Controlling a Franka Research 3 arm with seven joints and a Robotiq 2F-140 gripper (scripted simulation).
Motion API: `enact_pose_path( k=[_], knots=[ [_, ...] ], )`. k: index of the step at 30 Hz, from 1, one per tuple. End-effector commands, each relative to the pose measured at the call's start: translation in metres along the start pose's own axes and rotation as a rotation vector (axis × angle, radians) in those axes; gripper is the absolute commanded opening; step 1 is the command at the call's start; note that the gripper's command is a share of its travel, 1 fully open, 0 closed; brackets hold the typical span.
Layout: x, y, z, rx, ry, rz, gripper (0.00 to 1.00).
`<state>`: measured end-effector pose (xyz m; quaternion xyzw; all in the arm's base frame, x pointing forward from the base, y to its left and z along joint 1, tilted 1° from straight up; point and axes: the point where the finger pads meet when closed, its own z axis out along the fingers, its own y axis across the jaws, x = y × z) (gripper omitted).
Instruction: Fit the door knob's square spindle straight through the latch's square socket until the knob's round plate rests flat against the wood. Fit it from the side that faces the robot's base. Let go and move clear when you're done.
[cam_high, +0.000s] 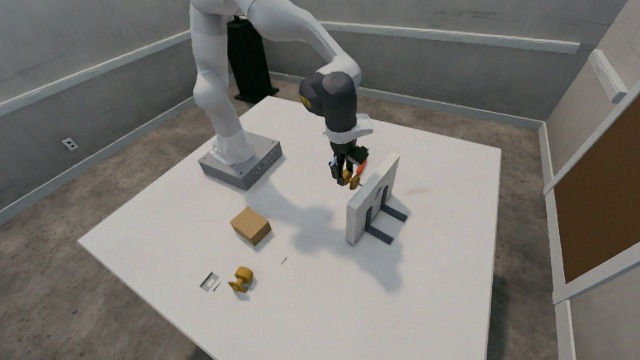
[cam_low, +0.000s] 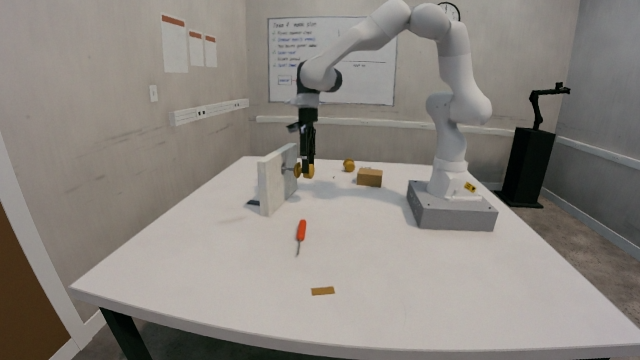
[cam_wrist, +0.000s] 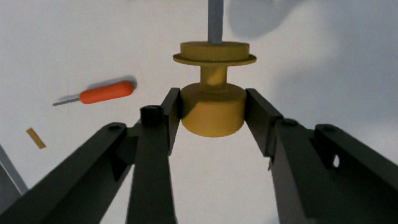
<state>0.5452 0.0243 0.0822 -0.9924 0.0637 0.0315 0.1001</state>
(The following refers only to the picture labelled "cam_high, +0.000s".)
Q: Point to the brown cardboard box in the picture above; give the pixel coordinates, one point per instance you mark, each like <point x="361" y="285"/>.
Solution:
<point x="254" y="226"/>

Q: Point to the brass door knob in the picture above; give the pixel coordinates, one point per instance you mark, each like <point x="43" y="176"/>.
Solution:
<point x="354" y="182"/>
<point x="243" y="275"/>

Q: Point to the orange-handled screwdriver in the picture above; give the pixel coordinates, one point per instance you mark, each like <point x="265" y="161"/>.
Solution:
<point x="360" y="168"/>

